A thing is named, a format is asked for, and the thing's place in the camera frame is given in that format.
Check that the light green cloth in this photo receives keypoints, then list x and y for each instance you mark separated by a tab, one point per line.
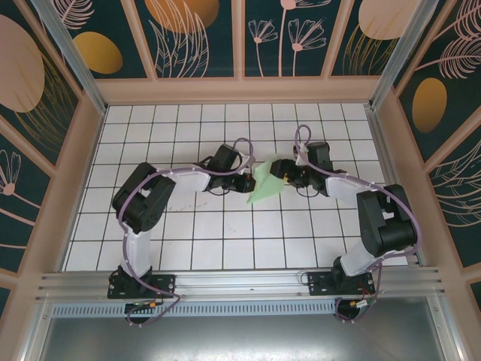
267	188

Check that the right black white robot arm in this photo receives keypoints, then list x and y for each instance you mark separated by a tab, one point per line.
387	222

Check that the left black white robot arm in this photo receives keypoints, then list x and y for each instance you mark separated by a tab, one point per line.
143	199

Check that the grey metal sheet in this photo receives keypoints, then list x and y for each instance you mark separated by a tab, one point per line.
240	338

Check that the small circuit board with connector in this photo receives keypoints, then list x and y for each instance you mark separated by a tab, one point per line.
144	305
362	304

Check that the aluminium side rail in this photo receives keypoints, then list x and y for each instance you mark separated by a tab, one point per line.
394	169

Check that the long aluminium mounting rail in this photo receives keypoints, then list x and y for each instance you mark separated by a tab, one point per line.
240	282

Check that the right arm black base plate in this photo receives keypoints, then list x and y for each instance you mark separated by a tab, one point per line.
319	282

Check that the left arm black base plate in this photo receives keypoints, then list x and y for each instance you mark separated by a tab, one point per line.
165	282

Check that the aluminium frame post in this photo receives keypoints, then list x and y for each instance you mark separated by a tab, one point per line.
398	56
67	52

